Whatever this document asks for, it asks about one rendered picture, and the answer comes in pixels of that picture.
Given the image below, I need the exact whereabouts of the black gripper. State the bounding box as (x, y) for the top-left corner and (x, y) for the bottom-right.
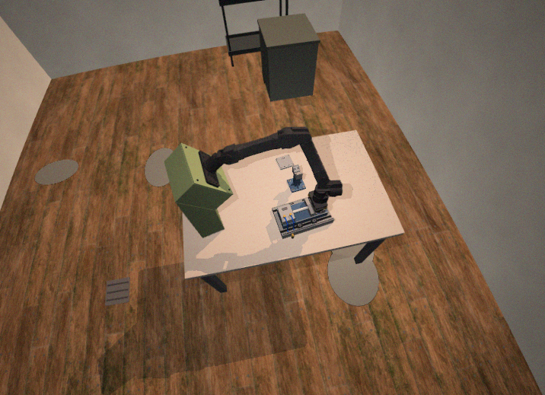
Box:
(308, 190), (328, 213)

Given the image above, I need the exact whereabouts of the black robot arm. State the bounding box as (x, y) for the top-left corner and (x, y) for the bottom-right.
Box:
(199, 126), (343, 204)

